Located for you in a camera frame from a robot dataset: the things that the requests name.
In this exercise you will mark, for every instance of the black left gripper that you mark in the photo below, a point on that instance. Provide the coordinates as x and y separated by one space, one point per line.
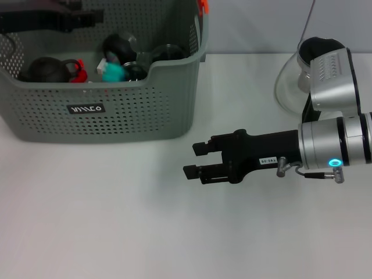
35 20

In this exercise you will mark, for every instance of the small red brick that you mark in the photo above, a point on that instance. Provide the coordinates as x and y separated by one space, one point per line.
80 63

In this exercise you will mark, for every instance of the teal building brick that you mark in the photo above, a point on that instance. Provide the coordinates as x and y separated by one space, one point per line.
113 72

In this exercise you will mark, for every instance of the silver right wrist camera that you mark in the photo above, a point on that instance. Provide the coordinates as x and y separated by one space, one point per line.
334 84

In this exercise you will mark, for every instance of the dark clay teapot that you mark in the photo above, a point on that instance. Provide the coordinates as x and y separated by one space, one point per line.
43 71

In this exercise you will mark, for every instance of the glass teacup with black base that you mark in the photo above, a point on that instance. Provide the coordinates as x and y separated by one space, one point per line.
136 71
119 45
168 53

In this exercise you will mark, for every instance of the grey-green perforated storage bin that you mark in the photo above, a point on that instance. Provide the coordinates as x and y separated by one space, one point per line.
116 116

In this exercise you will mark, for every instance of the dark red brick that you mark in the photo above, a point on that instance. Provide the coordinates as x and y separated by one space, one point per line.
81 76

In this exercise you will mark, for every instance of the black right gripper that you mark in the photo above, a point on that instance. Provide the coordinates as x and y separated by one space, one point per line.
261 148

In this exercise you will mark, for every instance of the white building brick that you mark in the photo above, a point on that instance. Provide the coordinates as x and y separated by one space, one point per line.
100 66

